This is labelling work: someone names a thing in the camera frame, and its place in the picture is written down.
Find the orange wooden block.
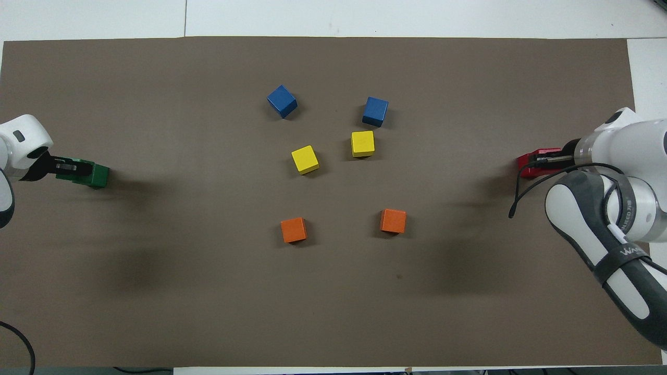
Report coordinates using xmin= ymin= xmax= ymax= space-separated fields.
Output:
xmin=379 ymin=208 xmax=407 ymax=234
xmin=280 ymin=217 xmax=308 ymax=244

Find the blue wooden block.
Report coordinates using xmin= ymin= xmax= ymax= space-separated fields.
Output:
xmin=267 ymin=84 xmax=298 ymax=119
xmin=362 ymin=96 xmax=389 ymax=128

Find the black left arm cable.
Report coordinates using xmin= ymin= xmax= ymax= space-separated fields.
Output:
xmin=0 ymin=321 xmax=36 ymax=375

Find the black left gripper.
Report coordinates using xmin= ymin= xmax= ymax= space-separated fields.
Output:
xmin=23 ymin=151 xmax=87 ymax=182

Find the yellow wooden block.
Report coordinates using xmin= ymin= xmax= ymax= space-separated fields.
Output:
xmin=351 ymin=130 xmax=376 ymax=158
xmin=291 ymin=145 xmax=320 ymax=176

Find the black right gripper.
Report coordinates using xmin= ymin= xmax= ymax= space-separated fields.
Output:
xmin=530 ymin=138 xmax=582 ymax=168

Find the brown table mat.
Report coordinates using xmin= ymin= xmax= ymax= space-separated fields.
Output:
xmin=0 ymin=35 xmax=663 ymax=368

